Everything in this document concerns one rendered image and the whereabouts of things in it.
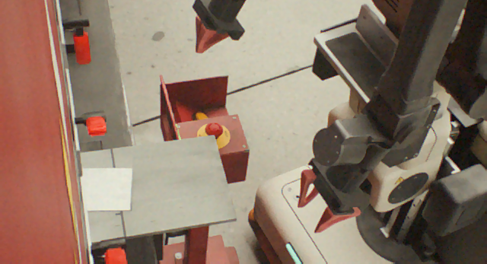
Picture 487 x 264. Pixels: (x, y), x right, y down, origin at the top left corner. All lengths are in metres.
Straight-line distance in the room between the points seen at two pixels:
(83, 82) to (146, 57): 1.28
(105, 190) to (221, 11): 0.40
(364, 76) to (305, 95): 1.36
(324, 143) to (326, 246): 1.00
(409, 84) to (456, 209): 0.67
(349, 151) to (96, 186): 0.44
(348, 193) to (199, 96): 0.63
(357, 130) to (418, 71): 0.13
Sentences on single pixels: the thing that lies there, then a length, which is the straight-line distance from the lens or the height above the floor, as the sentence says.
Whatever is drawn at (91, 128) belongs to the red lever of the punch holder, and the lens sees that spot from 0.95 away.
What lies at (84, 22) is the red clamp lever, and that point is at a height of 1.25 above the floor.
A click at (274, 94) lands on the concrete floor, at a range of 2.77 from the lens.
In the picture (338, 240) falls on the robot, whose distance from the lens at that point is 2.10.
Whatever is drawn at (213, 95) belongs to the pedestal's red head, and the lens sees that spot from 1.74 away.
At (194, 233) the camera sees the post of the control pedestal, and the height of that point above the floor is 0.35.
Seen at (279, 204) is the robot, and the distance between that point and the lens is 2.14.
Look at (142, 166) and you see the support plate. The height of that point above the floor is 1.00.
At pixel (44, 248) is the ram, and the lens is 0.18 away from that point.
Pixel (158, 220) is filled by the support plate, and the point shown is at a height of 1.00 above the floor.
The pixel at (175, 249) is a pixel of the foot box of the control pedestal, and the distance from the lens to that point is 2.22.
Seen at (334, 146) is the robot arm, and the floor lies 1.20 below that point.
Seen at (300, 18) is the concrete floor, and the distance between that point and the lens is 3.08.
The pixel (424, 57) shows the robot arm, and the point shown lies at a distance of 1.03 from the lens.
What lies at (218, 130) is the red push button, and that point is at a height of 0.81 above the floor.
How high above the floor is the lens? 2.05
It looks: 51 degrees down
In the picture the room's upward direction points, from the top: 8 degrees clockwise
